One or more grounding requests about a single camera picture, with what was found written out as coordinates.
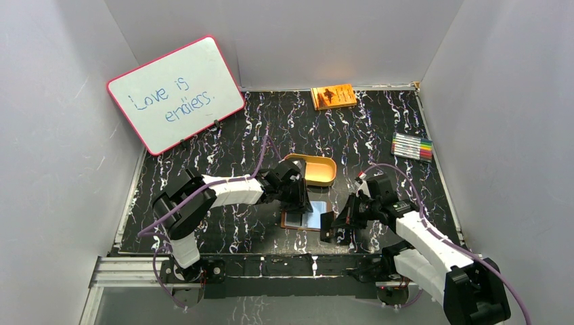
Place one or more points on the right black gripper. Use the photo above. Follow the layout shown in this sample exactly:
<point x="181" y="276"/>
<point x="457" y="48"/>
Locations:
<point x="348" y="218"/>

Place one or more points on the dark credit card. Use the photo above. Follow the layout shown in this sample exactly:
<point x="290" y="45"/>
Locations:
<point x="328" y="233"/>

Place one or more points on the colour marker pen set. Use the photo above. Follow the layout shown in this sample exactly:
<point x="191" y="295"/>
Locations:
<point x="411" y="147"/>

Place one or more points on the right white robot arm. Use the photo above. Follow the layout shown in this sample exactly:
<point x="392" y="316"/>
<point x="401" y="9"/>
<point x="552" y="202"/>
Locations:
<point x="468" y="291"/>

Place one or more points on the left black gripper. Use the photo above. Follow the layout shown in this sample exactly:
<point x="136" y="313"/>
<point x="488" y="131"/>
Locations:
<point x="295" y="195"/>

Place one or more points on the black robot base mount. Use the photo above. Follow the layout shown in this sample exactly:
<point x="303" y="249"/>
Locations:
<point x="363" y="276"/>

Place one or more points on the gold oval tin tray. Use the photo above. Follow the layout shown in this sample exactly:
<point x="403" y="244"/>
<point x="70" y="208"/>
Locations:
<point x="318" y="171"/>

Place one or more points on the brown leather card holder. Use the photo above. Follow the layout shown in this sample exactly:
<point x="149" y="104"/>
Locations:
<point x="310" y="221"/>

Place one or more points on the orange book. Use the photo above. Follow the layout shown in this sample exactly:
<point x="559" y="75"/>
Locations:
<point x="334" y="96"/>

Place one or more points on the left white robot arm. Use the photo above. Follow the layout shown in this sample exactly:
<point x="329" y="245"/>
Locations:
<point x="188" y="201"/>

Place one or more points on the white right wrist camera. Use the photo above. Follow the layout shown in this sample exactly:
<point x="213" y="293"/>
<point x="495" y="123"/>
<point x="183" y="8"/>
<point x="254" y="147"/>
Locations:
<point x="361" y="186"/>

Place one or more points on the pink framed whiteboard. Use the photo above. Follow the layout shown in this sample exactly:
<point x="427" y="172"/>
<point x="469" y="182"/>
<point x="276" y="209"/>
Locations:
<point x="178" y="95"/>

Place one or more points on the aluminium rail frame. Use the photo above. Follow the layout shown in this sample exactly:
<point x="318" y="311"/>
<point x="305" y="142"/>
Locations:
<point x="135" y="272"/>

